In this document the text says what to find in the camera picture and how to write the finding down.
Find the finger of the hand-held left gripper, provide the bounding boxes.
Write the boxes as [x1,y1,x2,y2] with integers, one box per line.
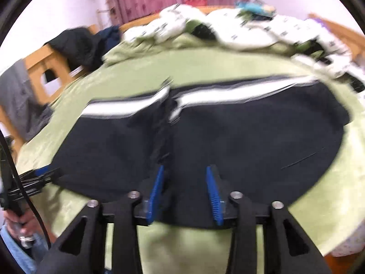
[16,167,62,197]

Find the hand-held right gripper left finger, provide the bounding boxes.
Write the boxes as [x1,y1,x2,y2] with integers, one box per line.
[37,165,172,274]

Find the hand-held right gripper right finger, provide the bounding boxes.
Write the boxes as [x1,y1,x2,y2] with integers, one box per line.
[206,165,331,274]

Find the black pants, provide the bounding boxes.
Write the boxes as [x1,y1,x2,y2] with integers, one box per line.
[50,74,352,229]

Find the person's left hand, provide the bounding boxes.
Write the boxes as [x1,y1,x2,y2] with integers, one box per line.
[4,209,38,249]

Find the person's blue jeans leg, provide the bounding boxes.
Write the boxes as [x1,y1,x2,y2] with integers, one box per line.
[0,225,50,274]

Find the grey denim garment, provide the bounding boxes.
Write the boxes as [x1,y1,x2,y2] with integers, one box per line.
[0,59,54,142]

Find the black jacket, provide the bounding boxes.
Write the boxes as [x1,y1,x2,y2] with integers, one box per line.
[45,27,105,71]

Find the green plush bed sheet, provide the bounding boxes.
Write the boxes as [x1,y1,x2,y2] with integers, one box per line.
[16,47,365,270]

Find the green folded blanket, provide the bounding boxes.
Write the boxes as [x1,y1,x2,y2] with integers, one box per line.
[103,33,226,67]

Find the navy garment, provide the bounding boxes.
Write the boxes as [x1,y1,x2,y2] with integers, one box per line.
[95,25,121,55]

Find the white floral duvet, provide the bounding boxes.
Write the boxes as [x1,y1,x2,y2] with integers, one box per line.
[123,4,365,81]

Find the teal cushion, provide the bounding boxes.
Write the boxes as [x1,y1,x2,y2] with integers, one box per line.
[235,0,276,17]

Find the black cable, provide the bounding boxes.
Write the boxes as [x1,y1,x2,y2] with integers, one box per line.
[0,131,52,250]

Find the wooden bed frame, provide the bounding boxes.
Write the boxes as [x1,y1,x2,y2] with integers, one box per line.
[0,6,365,160]

